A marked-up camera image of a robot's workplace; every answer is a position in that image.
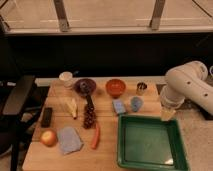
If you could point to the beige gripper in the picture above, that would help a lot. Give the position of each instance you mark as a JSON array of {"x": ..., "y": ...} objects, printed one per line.
[{"x": 167, "y": 113}]

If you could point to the blue-grey towel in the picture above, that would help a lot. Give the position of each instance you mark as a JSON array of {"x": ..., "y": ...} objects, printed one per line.
[{"x": 69, "y": 140}]

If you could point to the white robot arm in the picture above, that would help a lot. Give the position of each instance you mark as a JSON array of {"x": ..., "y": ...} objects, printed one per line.
[{"x": 187, "y": 81}]

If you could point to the green plastic tray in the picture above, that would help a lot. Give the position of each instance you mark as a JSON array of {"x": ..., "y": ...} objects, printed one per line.
[{"x": 150, "y": 144}]

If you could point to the small metal cup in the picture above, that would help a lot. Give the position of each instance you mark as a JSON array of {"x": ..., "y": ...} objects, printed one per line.
[{"x": 141, "y": 87}]

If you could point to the blue sponge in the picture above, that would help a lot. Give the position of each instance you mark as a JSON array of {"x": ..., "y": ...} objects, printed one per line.
[{"x": 119, "y": 106}]

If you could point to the red bowl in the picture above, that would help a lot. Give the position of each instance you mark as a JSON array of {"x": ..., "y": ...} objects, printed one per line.
[{"x": 115, "y": 87}]

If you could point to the orange carrot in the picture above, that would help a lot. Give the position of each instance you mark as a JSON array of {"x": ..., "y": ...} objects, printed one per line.
[{"x": 96, "y": 137}]

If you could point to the dark grape bunch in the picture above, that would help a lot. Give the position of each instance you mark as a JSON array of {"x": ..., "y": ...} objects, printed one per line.
[{"x": 89, "y": 118}]

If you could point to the yellow banana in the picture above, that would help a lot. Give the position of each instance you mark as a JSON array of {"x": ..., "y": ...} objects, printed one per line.
[{"x": 71, "y": 107}]

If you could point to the white paper cup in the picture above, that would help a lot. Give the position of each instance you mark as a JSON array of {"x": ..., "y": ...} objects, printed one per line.
[{"x": 66, "y": 78}]

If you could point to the red yellow apple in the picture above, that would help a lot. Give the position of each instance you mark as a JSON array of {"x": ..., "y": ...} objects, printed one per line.
[{"x": 48, "y": 138}]

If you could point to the black rectangular block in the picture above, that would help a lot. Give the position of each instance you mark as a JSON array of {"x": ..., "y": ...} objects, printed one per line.
[{"x": 46, "y": 117}]

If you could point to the black office chair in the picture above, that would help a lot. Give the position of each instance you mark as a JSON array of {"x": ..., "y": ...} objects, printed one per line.
[{"x": 16, "y": 117}]

